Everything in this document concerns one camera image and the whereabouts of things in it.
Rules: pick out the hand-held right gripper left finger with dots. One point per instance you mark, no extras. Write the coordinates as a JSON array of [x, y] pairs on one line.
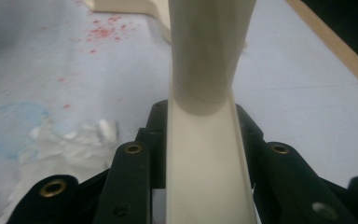
[[132, 174]]

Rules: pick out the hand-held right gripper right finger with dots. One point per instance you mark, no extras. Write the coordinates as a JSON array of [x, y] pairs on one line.
[[279, 174]]

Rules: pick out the pile of white paper scraps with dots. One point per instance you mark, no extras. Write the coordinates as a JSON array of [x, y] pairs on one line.
[[71, 152]]

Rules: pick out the cream hand brush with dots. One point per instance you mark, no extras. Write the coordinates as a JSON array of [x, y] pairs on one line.
[[205, 77]]

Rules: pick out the cream plastic dustpan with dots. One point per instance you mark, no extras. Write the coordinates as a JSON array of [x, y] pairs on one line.
[[160, 18]]

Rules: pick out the wooden table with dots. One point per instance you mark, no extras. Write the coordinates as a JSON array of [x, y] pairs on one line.
[[338, 46]]

